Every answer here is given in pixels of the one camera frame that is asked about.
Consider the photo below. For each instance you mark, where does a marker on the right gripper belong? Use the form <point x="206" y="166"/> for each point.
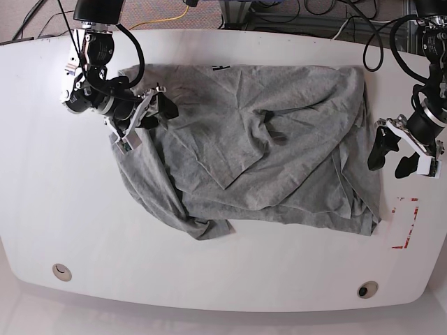
<point x="125" y="116"/>

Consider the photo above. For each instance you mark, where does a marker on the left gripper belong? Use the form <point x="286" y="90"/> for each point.
<point x="420" y="131"/>

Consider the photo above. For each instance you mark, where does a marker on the grey Hugging Face t-shirt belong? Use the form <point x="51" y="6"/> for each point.
<point x="284" y="144"/>

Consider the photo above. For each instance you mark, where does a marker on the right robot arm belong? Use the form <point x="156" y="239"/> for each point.
<point x="86" y="85"/>

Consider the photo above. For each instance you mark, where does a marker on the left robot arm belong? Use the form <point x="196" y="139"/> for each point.
<point x="428" y="99"/>

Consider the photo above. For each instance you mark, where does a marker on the red tape rectangle marking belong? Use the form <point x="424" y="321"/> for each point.
<point x="403" y="219"/>

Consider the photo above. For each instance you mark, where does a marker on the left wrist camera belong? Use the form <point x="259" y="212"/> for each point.
<point x="429" y="167"/>

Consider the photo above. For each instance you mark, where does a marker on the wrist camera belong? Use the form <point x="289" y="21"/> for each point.
<point x="128" y="143"/>
<point x="429" y="167"/>

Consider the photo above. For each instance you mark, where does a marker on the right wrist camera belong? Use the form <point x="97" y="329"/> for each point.
<point x="128" y="143"/>

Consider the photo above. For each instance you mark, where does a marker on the aluminium frame rail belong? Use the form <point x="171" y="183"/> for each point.
<point x="319" y="19"/>

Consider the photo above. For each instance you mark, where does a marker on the right table cable grommet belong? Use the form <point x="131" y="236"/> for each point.
<point x="367" y="290"/>

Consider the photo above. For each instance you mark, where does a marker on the table cable grommet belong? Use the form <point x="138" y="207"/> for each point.
<point x="62" y="272"/>
<point x="367" y="290"/>

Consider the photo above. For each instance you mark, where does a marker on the left table cable grommet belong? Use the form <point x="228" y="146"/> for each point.
<point x="62" y="272"/>

